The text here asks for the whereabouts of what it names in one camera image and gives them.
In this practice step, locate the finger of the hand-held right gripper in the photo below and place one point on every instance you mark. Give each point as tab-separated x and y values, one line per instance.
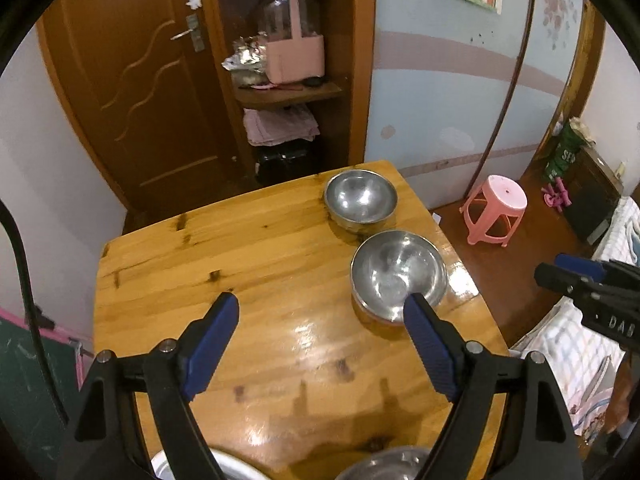
577	263
555	276

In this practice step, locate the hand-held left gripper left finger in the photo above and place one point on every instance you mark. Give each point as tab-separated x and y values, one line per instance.
212	345

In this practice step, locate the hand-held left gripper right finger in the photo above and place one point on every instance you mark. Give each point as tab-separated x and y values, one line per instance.
430	350

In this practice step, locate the pink steel bowl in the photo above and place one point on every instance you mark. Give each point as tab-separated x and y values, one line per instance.
397	272

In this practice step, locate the white patterned deep plate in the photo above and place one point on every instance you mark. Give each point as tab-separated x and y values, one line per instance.
235	470

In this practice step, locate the large steel bowl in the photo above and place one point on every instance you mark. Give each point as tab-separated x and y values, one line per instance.
380	467

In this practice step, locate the small steel bowl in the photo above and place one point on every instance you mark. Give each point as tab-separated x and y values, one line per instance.
360	197

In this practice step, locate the person's right forearm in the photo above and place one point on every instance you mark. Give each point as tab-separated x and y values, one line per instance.
622	395

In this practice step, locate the printed blanket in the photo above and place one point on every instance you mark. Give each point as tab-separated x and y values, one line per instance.
565	350

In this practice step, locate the dark board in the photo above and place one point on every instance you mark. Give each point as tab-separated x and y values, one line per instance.
590	195

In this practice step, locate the pink plastic stool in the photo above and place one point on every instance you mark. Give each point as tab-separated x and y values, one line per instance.
495	207

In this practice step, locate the green bag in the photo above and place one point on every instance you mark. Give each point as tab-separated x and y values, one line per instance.
562	155

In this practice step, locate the black clip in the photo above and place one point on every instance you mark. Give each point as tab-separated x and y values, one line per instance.
42	321

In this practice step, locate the black suitcase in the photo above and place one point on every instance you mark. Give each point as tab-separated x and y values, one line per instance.
287	162

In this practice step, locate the dark thin hoop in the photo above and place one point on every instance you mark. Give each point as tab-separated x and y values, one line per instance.
520	60

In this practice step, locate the folded pink cloth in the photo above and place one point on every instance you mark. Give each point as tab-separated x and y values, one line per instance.
280	122

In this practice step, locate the brown wooden door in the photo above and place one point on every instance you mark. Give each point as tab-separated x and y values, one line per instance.
125	85

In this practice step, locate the crumpled silver foil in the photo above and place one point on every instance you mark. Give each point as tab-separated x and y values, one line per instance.
245	57

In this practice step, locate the wooden shelf cabinet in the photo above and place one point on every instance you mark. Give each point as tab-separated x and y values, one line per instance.
360	60

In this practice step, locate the pink basket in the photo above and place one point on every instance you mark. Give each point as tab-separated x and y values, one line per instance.
295	60

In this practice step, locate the clear plastic jar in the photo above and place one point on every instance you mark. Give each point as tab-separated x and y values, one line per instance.
272	15

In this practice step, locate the green chalkboard with pink frame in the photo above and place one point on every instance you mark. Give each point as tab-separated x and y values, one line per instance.
25	385

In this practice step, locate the floral wall sticker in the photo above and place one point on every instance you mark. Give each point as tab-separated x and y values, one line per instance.
557	10

